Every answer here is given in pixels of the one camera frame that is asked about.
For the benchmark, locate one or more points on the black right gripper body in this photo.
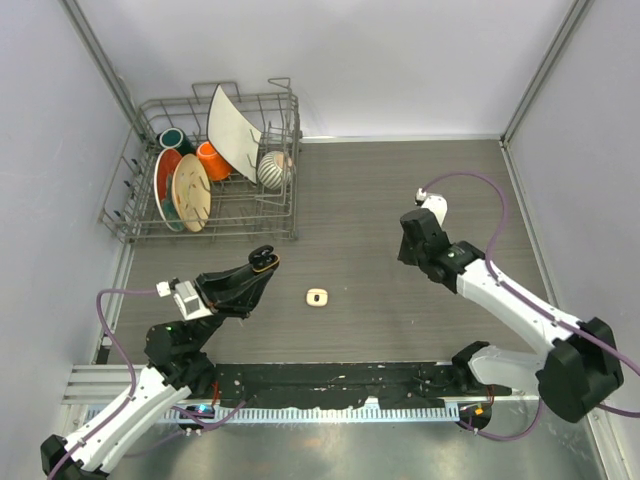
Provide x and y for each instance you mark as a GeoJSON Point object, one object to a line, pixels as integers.
{"type": "Point", "coordinates": [410, 254]}

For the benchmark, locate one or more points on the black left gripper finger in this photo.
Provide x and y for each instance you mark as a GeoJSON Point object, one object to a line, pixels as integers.
{"type": "Point", "coordinates": [214, 284]}
{"type": "Point", "coordinates": [255, 289]}

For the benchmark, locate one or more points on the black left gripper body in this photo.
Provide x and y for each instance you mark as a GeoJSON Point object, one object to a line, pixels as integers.
{"type": "Point", "coordinates": [209, 302]}

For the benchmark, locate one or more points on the black earbud charging case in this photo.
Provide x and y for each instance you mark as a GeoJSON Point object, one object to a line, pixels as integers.
{"type": "Point", "coordinates": [263, 259]}

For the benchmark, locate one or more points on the beige earbud charging case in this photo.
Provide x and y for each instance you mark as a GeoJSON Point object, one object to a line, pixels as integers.
{"type": "Point", "coordinates": [317, 297]}

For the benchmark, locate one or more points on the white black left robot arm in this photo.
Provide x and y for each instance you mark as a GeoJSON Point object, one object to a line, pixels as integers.
{"type": "Point", "coordinates": [177, 368]}

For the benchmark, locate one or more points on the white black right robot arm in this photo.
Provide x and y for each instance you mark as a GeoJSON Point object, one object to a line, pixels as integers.
{"type": "Point", "coordinates": [571, 364]}

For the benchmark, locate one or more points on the beige speckled round plate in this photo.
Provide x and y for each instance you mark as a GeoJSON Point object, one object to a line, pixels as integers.
{"type": "Point", "coordinates": [191, 193]}

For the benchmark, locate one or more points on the orange mug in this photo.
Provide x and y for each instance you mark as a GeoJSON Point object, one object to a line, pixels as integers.
{"type": "Point", "coordinates": [216, 167]}

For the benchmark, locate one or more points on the red green round plate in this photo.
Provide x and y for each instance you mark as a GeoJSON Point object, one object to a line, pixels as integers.
{"type": "Point", "coordinates": [165, 166]}

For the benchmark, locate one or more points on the striped black white cup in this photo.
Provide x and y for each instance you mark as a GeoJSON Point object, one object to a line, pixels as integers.
{"type": "Point", "coordinates": [275, 170]}

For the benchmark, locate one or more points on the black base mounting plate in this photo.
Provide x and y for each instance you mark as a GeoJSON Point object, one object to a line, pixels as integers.
{"type": "Point", "coordinates": [339, 386]}

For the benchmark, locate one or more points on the dark green mug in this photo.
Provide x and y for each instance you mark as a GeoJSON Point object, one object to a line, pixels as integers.
{"type": "Point", "coordinates": [176, 138]}

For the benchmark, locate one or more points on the white square plate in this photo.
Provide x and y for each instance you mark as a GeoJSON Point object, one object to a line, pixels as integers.
{"type": "Point", "coordinates": [234, 137]}

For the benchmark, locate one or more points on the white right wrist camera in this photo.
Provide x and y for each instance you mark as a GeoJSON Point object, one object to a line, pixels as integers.
{"type": "Point", "coordinates": [435, 203]}

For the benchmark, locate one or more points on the grey wire dish rack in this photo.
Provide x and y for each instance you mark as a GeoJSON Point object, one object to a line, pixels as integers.
{"type": "Point", "coordinates": [238, 208]}

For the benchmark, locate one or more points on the aluminium frame rail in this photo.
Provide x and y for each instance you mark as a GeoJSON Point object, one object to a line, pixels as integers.
{"type": "Point", "coordinates": [95, 384]}

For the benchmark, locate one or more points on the white slotted cable duct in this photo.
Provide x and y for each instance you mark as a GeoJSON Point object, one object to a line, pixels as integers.
{"type": "Point", "coordinates": [370, 412]}

